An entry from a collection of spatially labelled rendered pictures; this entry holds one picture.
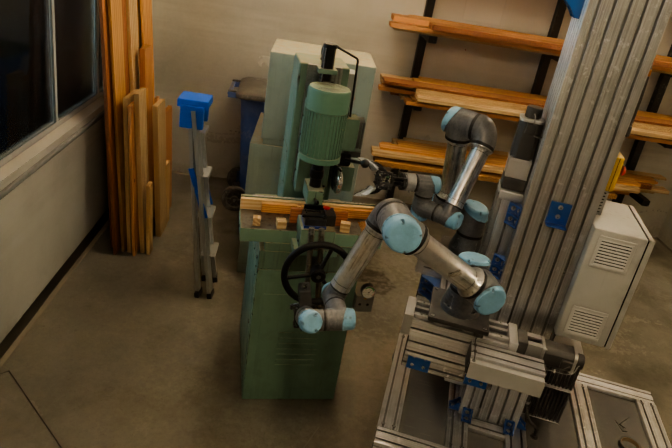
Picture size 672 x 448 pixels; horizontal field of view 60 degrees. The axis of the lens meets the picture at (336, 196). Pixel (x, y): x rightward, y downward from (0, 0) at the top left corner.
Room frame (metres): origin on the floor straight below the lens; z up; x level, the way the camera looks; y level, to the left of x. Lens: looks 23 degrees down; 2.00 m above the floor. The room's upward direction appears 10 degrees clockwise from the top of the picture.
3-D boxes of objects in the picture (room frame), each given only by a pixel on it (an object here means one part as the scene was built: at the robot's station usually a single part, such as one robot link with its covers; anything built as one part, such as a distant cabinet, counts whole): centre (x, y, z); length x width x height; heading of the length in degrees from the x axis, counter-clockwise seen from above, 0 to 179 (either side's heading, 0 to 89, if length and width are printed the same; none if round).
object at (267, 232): (2.20, 0.08, 0.87); 0.61 x 0.30 x 0.06; 103
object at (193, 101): (2.93, 0.75, 0.58); 0.27 x 0.25 x 1.16; 96
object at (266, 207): (2.32, 0.02, 0.92); 0.60 x 0.02 x 0.04; 103
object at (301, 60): (2.58, 0.17, 1.16); 0.22 x 0.22 x 0.72; 13
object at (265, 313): (2.42, 0.13, 0.36); 0.58 x 0.45 x 0.71; 13
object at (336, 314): (1.67, -0.08, 0.84); 0.11 x 0.11 x 0.08; 13
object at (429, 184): (2.22, -0.36, 1.16); 0.11 x 0.08 x 0.09; 103
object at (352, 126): (2.55, 0.00, 1.23); 0.09 x 0.08 x 0.15; 13
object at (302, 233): (2.11, 0.06, 0.92); 0.15 x 0.13 x 0.09; 103
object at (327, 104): (2.30, 0.10, 1.32); 0.18 x 0.18 x 0.31
